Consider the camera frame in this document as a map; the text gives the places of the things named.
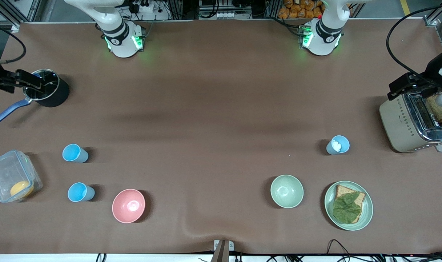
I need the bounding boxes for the black saucepan with blue handle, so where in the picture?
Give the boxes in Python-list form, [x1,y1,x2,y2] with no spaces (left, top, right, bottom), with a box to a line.
[0,68,70,125]

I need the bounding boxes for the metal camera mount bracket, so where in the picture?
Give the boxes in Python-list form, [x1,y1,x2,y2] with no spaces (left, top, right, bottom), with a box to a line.
[213,239,234,262]

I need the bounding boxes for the pink bowl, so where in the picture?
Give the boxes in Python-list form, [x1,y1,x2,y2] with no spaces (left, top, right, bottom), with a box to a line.
[112,188,146,223]

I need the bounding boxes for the thin black cable loop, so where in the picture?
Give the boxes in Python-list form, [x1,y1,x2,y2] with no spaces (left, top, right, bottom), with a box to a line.
[326,239,351,256]

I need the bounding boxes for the clear plastic food container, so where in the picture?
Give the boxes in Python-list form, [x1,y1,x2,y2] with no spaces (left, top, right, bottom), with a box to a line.
[0,150,43,203]

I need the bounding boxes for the bag of orange snacks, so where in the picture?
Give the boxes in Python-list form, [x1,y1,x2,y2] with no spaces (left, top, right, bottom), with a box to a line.
[278,0,325,19]

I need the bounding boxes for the beige and chrome toaster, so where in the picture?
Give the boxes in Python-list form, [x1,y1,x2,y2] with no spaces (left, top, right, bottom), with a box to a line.
[379,89,442,153]

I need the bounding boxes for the orange round food piece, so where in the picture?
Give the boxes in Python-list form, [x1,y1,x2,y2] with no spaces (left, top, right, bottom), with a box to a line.
[10,181,35,199]

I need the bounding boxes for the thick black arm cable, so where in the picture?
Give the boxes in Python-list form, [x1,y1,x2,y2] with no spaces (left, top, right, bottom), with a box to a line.
[0,21,27,67]
[386,3,442,79]

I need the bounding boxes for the light blue plastic cup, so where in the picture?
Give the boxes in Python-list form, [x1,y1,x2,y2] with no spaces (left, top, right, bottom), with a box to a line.
[62,144,89,163]
[68,182,96,202]
[326,135,350,156]

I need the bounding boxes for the glass lid with blue knob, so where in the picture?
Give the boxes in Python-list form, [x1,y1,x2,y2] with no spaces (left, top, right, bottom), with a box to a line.
[24,69,60,102]

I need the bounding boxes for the pale green plate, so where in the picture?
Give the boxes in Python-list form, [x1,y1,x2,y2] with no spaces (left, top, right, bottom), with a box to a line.
[324,181,374,231]

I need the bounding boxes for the pale green bowl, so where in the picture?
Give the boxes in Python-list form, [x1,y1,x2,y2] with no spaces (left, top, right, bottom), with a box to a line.
[270,175,304,209]

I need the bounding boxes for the aluminium frame profile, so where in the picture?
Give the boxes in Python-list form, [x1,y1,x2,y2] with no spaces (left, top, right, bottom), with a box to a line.
[0,0,38,31]
[423,7,442,48]

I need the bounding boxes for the brown bread slice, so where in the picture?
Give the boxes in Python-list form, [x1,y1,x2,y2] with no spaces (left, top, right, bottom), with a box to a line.
[333,184,366,224]
[425,94,442,123]

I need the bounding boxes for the green lettuce leaf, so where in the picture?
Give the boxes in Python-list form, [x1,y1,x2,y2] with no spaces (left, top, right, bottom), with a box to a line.
[332,192,362,224]

